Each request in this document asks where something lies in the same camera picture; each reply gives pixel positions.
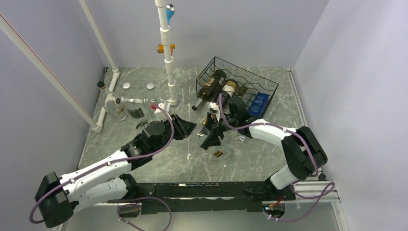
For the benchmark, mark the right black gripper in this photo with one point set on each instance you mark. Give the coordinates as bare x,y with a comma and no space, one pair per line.
209,122

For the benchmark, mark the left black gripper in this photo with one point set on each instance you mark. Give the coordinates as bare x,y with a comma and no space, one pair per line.
184,128

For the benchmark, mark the clear bottle dark label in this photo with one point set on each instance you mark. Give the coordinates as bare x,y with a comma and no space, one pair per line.
154,96

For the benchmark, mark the clear bottle silver cap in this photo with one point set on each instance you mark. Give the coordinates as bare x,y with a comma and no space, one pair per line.
133,101

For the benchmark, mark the dark green wine bottle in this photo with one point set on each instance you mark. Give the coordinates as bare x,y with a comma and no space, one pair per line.
210,87

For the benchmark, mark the clear square bottle black cap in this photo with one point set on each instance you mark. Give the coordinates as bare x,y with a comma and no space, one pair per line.
222,152

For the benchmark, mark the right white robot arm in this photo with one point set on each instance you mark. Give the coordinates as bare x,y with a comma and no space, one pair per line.
303,153

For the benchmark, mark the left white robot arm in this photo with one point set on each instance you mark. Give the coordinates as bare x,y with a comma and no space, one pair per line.
59,197

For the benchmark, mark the dark gold-foil wine bottle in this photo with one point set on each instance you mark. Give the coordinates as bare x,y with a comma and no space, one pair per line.
228,91

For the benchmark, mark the blue square glass bottle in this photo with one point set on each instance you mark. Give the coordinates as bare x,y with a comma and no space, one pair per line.
256,108

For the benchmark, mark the clear slim empty bottle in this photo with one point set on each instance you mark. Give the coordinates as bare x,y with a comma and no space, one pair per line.
247,92

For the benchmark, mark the blue pipe clip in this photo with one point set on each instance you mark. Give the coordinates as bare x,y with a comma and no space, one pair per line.
170,11

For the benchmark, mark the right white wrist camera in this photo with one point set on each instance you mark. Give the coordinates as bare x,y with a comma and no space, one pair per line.
213,108

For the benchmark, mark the black handled metal tool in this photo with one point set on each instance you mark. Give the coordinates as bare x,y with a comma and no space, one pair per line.
141,126

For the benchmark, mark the black wire wine rack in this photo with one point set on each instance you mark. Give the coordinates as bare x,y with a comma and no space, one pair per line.
237,73

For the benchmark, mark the white PVC pipe frame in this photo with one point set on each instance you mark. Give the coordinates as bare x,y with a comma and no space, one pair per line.
165,47

